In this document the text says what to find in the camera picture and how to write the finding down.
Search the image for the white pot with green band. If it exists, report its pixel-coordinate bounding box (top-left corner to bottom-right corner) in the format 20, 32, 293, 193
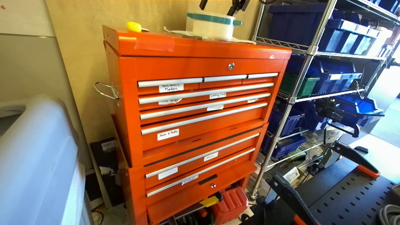
185, 10, 243, 42

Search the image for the white paper sheet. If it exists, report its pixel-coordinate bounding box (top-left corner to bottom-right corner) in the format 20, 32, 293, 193
161, 25, 257, 46

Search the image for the orange upper tool chest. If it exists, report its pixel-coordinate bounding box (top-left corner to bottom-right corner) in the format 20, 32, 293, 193
102, 25, 293, 168

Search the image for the large dark blue tote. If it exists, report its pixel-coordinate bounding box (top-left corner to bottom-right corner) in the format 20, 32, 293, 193
267, 2, 328, 46

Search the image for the small yellow object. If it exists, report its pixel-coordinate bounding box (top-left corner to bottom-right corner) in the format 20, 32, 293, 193
126, 20, 150, 33

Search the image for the blue storage bin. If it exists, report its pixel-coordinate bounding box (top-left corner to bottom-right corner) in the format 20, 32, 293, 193
267, 102, 318, 138
338, 22, 362, 55
310, 60, 365, 97
261, 133, 308, 162
353, 25, 381, 56
332, 95, 385, 127
318, 17, 347, 53

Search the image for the green storage bin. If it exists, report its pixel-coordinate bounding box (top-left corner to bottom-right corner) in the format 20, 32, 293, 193
296, 76, 321, 100

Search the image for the orange lower rolling cabinet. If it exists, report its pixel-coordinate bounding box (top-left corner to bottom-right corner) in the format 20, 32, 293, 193
111, 115, 270, 225

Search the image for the black clamp with orange tip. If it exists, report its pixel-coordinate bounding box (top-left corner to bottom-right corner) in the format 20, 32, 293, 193
330, 141, 381, 181
265, 171, 322, 225

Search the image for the red plastic case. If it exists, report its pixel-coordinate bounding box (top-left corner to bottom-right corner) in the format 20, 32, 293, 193
211, 185, 250, 225

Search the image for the black perforated table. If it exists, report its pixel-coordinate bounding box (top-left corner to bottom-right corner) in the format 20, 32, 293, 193
266, 155, 400, 225

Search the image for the white plastic storage container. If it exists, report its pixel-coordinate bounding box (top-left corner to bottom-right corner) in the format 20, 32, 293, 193
0, 95, 91, 225

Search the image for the metal wire shelving rack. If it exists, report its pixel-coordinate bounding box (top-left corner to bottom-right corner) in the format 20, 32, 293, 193
248, 0, 395, 200

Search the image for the chrome side handle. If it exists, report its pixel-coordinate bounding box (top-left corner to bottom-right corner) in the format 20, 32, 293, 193
92, 80, 121, 101

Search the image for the grey coiled cable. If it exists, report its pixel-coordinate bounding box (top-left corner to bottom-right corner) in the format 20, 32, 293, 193
377, 202, 400, 225

